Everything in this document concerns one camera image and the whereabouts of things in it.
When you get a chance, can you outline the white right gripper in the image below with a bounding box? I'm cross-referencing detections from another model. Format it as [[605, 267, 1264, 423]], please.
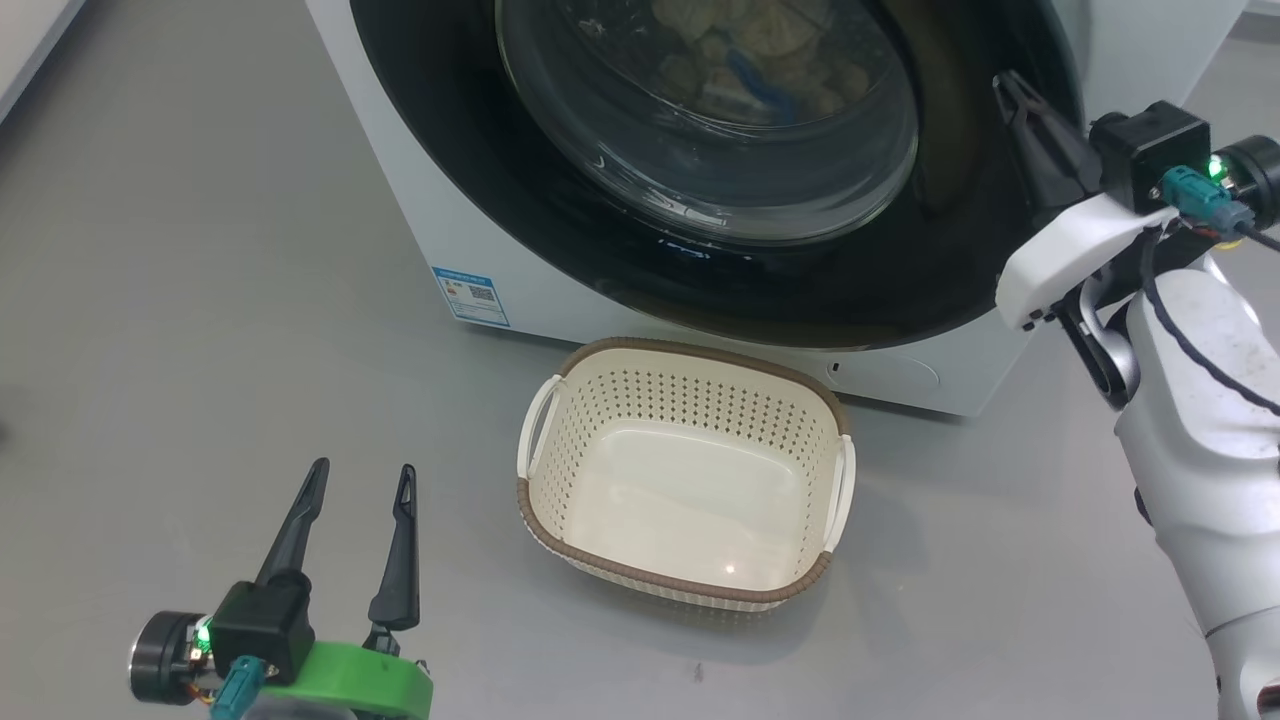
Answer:
[[993, 70, 1183, 332]]

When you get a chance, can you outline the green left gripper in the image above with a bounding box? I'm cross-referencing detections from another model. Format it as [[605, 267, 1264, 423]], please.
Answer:
[[238, 458, 435, 720]]

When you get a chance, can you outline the blue garment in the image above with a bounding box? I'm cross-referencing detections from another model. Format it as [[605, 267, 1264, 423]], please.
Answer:
[[725, 50, 801, 123]]

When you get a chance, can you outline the yellow bear-print garment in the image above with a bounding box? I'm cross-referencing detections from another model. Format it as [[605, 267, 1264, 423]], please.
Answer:
[[650, 0, 871, 121]]

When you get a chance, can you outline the black glass washing machine door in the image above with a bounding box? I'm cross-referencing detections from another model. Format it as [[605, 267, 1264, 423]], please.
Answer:
[[350, 0, 1086, 352]]

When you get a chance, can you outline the white front-load washing machine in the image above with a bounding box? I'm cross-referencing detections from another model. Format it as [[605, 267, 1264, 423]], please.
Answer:
[[305, 0, 1251, 417]]

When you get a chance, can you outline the cream perforated laundry basket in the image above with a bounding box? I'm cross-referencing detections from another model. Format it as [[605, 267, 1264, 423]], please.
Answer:
[[516, 337, 857, 613]]

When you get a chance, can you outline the blue energy label sticker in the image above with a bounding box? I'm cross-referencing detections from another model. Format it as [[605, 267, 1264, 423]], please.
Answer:
[[432, 266, 511, 329]]

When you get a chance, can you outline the right camera cable teal plug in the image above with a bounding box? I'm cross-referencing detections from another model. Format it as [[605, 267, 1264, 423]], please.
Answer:
[[1160, 165, 1280, 253]]

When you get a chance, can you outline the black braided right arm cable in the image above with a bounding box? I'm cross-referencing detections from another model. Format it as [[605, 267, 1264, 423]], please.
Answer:
[[1138, 225, 1280, 419]]

